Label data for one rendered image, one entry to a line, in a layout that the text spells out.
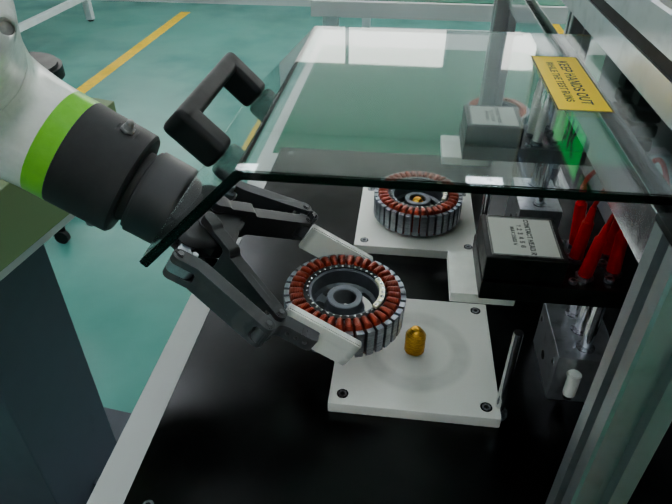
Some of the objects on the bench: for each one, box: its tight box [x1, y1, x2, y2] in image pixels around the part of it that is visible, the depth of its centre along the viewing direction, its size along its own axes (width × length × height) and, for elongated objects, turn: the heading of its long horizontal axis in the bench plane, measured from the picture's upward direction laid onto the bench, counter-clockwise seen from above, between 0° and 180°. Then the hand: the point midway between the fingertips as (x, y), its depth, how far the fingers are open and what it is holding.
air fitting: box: [562, 369, 582, 400], centre depth 50 cm, size 1×1×3 cm
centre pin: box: [404, 325, 426, 356], centre depth 55 cm, size 2×2×3 cm
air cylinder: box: [533, 303, 610, 402], centre depth 53 cm, size 5×8×6 cm
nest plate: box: [328, 296, 501, 428], centre depth 56 cm, size 15×15×1 cm
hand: (342, 297), depth 53 cm, fingers closed on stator, 11 cm apart
